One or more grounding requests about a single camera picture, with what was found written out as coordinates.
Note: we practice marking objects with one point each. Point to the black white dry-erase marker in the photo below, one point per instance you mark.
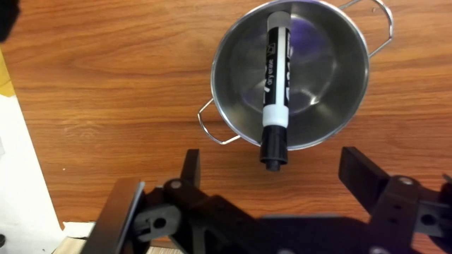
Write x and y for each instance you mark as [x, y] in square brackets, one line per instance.
[276, 71]

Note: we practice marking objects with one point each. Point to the silver metal bowl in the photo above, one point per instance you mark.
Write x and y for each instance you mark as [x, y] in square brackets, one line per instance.
[330, 94]

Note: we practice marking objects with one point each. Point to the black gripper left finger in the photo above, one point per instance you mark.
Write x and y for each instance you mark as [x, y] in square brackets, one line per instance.
[188, 212]

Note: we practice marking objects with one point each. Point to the white flat board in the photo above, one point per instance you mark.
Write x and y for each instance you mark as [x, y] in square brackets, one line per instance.
[23, 188]

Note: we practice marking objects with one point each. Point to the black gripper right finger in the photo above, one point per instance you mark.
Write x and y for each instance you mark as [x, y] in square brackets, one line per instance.
[400, 212]

